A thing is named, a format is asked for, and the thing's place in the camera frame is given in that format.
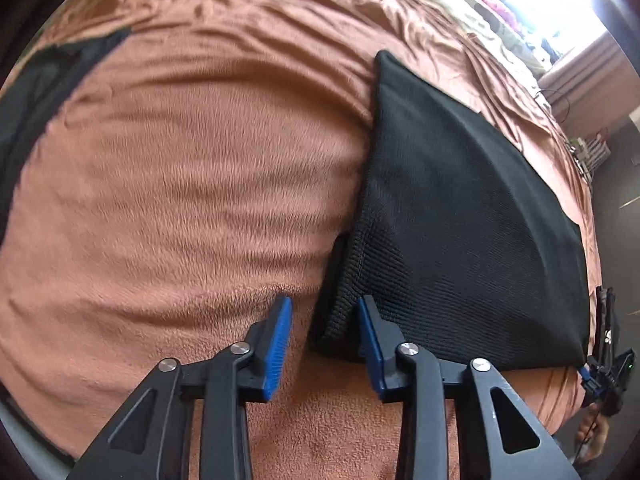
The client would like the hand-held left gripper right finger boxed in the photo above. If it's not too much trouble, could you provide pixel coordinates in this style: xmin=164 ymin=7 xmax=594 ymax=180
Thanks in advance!
xmin=356 ymin=295 xmax=581 ymax=480

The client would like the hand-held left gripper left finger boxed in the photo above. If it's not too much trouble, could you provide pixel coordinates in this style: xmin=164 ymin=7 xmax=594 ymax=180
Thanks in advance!
xmin=65 ymin=294 xmax=293 ymax=480

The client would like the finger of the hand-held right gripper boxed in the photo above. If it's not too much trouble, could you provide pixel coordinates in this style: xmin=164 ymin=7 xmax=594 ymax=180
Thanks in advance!
xmin=579 ymin=366 xmax=603 ymax=397

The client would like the black garment with floral trim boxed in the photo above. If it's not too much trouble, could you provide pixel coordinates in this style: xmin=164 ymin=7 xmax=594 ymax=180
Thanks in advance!
xmin=306 ymin=50 xmax=591 ymax=372

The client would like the person's right hand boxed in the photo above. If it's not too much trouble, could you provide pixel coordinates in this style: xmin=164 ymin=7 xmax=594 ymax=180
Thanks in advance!
xmin=575 ymin=402 xmax=613 ymax=461

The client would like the orange blanket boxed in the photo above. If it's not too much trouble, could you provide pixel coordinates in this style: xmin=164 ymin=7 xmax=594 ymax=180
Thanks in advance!
xmin=0 ymin=0 xmax=596 ymax=480

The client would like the bear print pillow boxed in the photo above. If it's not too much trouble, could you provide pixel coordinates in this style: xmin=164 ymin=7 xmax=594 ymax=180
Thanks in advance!
xmin=470 ymin=0 xmax=551 ymax=76

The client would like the cream bed sheet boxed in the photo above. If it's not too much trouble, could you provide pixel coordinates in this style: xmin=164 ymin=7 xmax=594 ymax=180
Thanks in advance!
xmin=350 ymin=0 xmax=546 ymax=76

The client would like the dark sweater with paw print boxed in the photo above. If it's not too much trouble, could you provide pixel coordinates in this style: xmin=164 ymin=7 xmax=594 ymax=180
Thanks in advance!
xmin=0 ymin=29 xmax=132 ymax=241

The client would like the pink cloth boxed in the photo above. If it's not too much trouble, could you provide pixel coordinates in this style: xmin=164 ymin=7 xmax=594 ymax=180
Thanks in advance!
xmin=465 ymin=0 xmax=516 ymax=26

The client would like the white wire rack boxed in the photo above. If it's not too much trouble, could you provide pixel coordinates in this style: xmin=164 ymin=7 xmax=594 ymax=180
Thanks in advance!
xmin=570 ymin=130 xmax=611 ymax=176

